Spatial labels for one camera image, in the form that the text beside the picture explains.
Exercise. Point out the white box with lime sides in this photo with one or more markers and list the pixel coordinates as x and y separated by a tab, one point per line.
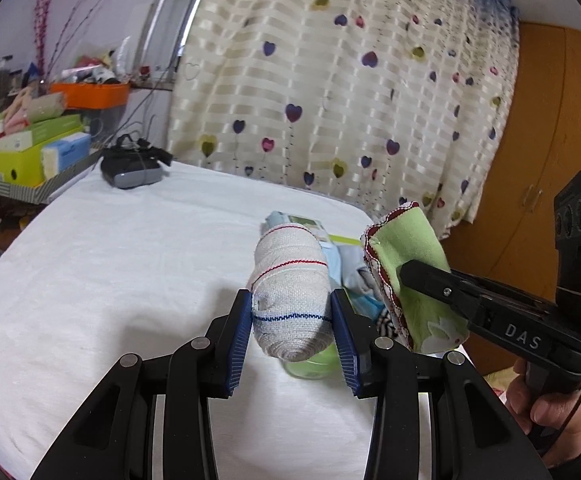
345	239

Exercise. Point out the heart print curtain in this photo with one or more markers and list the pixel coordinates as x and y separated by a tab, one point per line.
345	85

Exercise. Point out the black white striped sock roll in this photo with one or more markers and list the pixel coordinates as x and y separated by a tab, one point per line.
390	325

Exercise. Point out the light blue soft package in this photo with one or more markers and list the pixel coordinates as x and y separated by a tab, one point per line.
334	257

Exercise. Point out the green towel with red trim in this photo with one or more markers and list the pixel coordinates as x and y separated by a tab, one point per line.
410	240

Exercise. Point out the grey sock pair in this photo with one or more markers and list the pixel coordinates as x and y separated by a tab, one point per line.
356	276

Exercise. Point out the brown wooden wardrobe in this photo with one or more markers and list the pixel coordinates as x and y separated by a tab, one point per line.
520	160

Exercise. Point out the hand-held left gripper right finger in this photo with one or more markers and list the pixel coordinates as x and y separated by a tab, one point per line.
345	345

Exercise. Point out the wet wipes pack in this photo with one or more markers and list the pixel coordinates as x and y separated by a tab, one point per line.
300	221

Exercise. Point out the person's right hand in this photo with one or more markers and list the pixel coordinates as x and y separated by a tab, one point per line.
570	415

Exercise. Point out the orange storage box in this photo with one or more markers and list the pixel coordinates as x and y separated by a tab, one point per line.
90	95

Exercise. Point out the black grey headset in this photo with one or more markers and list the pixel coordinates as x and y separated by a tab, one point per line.
133	170

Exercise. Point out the assorted clutter pile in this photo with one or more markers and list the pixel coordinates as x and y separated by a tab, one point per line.
95	72

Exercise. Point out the metal window frame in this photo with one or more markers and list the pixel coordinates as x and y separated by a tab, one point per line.
170	20

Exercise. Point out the blue white tissue pack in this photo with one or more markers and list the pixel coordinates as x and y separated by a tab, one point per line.
68	152

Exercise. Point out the beige printed packet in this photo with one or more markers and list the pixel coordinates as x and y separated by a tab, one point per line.
43	107

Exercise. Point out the pink dried flower branches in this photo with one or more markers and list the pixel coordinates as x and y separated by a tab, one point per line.
45	15

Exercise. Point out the beige bandage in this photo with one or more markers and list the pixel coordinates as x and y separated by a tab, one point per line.
290	285

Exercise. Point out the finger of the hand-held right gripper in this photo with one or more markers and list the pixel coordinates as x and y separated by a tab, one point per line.
430	280

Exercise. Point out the green glass jar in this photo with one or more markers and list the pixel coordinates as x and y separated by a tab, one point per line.
315	366

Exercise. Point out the lime green file box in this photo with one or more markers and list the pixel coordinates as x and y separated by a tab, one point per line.
18	170

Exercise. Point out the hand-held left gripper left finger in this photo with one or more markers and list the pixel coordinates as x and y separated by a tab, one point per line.
238	340

